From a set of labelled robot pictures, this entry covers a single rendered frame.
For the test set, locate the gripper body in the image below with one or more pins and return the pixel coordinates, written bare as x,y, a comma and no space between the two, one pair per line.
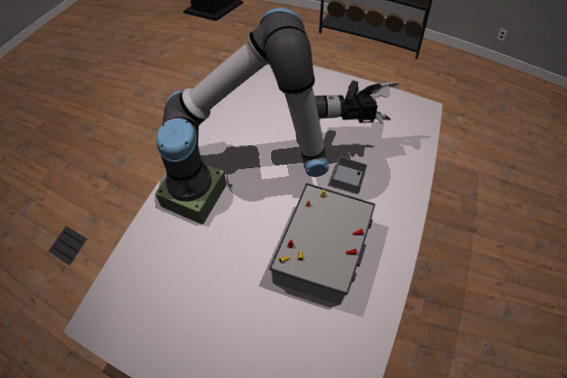
363,107

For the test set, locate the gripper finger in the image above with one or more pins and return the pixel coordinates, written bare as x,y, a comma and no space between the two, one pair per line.
381,117
380,89

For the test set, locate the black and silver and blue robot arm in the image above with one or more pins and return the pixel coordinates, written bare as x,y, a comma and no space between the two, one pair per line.
288,52

